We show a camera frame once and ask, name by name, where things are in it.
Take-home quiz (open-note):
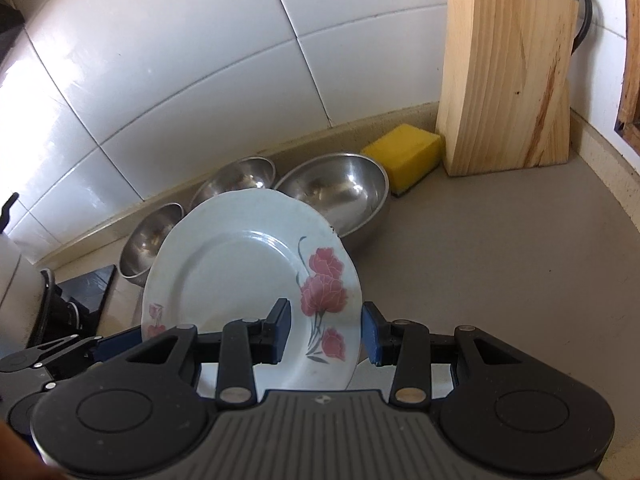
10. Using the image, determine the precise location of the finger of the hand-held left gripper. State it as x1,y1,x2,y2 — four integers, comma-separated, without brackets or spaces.
30,327,146,382

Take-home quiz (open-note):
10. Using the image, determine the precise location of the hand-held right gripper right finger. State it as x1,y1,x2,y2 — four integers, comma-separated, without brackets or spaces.
361,302,516,407

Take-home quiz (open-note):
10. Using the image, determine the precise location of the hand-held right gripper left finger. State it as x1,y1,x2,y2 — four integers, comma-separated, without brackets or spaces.
124,299,292,407

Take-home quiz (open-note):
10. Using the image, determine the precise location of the white floral plate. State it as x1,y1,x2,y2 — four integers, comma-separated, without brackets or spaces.
141,189,362,393

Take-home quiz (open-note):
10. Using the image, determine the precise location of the small steel bowl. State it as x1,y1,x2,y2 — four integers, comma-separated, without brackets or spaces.
118,202,186,288

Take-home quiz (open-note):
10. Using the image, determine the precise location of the large steel bowl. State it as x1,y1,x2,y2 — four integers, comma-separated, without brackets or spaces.
274,152,391,253

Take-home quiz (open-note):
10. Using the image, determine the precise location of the medium steel bowl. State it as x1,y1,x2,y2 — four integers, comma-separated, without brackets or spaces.
190,156,277,211

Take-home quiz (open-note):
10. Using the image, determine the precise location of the person's left forearm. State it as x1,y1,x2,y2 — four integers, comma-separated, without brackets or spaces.
0,417,66,480

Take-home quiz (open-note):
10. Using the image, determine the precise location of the black gas stove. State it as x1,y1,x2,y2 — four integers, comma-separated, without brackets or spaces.
26,266,117,348

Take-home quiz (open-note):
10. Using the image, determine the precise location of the yellow sponge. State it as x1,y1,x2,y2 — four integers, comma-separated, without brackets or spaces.
360,124,446,197

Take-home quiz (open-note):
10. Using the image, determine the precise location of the wooden cutting board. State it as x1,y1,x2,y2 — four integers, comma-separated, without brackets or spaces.
435,0,580,177

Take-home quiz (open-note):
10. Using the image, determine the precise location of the black curved hook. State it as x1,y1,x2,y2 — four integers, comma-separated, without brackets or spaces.
569,0,595,56

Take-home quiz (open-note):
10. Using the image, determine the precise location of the wooden window frame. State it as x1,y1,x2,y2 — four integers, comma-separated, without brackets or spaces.
614,0,640,157

